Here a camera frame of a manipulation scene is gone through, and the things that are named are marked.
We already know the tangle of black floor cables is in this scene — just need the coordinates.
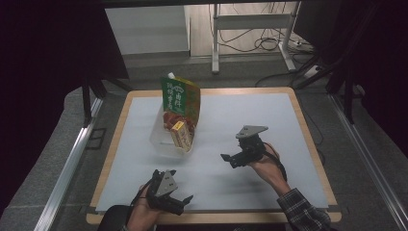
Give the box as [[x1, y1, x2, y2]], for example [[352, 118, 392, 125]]
[[217, 3, 317, 56]]

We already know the clear plastic container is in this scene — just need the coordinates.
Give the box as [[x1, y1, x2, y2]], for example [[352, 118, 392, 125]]
[[148, 102, 198, 158]]

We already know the green and red snack packet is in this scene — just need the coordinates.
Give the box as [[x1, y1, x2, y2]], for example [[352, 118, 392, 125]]
[[160, 76, 201, 136]]

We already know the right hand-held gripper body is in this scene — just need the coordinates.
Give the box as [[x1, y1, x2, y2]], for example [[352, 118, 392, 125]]
[[230, 124, 269, 169]]

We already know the dark cloth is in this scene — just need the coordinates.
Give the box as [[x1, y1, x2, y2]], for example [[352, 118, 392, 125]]
[[96, 204, 136, 231]]

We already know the aluminium floor rail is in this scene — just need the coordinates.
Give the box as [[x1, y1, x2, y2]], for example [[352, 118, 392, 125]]
[[33, 97, 104, 231], [328, 92, 408, 231]]

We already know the person's left hand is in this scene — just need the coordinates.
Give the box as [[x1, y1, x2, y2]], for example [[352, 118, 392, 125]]
[[126, 184, 165, 231]]

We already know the black floor bracket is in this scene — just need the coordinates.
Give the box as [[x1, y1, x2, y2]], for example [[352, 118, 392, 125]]
[[86, 127, 108, 150]]

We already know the small yellow box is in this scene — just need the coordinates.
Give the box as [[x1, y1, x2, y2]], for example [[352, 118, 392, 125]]
[[168, 119, 193, 153]]

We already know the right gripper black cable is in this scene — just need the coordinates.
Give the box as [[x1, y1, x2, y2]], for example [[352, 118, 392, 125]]
[[264, 142, 289, 181]]

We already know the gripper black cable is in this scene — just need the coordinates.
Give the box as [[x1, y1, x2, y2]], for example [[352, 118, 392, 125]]
[[129, 178, 156, 214], [264, 142, 289, 181]]

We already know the white power strip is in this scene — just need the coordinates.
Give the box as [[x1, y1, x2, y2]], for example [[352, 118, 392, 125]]
[[302, 64, 322, 80]]

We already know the thin black floor cable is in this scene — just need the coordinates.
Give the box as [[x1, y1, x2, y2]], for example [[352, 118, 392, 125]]
[[300, 104, 327, 167]]

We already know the black metal stand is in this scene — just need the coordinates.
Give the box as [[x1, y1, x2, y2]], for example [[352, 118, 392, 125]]
[[293, 56, 358, 125], [81, 75, 133, 128]]

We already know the person's right hand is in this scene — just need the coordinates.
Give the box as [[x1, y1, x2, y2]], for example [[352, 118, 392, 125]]
[[248, 142, 291, 194]]

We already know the dark curtain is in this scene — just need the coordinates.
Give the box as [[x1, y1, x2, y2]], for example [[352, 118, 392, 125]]
[[0, 0, 130, 215], [293, 0, 408, 159]]

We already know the white metal stand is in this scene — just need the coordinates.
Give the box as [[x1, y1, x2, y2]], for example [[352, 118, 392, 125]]
[[211, 2, 302, 74]]

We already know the wooden table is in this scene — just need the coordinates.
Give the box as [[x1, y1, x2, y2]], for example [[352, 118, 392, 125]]
[[86, 86, 343, 225]]

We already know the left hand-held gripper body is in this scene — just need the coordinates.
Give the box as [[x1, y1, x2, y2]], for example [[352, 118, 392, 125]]
[[146, 168, 187, 217]]

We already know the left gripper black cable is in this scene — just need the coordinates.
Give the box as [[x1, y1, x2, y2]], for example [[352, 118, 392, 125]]
[[129, 178, 156, 214]]

